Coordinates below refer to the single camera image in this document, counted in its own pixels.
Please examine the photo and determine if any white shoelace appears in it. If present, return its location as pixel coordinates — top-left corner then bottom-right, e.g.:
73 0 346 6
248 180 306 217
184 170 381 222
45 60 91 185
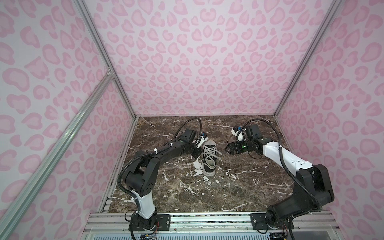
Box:
203 145 224 169

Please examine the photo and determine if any black white canvas sneaker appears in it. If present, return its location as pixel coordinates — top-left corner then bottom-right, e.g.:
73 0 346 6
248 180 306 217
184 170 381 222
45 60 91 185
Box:
202 140 218 177

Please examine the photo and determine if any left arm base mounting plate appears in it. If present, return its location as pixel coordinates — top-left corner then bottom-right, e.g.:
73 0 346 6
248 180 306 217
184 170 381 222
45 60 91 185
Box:
129 214 171 232

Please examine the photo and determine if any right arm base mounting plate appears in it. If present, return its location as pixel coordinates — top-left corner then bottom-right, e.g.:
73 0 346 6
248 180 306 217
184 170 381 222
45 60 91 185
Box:
250 213 295 232

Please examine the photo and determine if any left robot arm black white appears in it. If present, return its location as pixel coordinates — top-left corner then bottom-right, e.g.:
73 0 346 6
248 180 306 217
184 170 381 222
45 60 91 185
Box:
117 136 208 232

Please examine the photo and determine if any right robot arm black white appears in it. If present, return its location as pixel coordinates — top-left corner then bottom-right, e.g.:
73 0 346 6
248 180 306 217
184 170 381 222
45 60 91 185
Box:
225 138 335 228

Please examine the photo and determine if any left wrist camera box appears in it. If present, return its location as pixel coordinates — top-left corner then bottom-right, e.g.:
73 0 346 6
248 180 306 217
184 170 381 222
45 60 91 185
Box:
180 129 209 148

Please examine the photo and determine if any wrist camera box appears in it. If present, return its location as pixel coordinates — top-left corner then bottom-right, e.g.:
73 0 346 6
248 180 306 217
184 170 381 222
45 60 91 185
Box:
180 129 209 148
231 125 262 143

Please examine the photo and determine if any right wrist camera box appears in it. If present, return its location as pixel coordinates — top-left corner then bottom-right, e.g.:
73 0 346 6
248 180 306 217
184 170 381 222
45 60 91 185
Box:
231 125 262 143

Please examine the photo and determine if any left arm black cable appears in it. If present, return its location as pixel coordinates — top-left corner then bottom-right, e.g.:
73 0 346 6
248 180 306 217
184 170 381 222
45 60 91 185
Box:
173 116 203 140

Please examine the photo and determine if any aluminium front rail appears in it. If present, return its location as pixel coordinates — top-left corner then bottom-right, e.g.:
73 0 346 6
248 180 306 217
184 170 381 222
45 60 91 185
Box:
81 211 344 240

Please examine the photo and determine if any right corner aluminium post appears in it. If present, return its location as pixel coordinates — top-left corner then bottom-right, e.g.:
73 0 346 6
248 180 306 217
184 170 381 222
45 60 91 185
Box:
274 0 345 118

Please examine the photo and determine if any corner aluminium post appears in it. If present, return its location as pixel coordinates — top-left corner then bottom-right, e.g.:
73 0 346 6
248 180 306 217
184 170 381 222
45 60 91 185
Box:
73 0 137 120
274 0 345 118

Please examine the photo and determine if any left corner aluminium post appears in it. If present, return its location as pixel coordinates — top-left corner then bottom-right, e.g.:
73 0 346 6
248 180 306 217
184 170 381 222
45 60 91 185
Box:
73 0 137 120

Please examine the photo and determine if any diagonal aluminium frame bar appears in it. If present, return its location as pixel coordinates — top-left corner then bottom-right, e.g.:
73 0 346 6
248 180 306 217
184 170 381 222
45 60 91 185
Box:
1 74 114 240

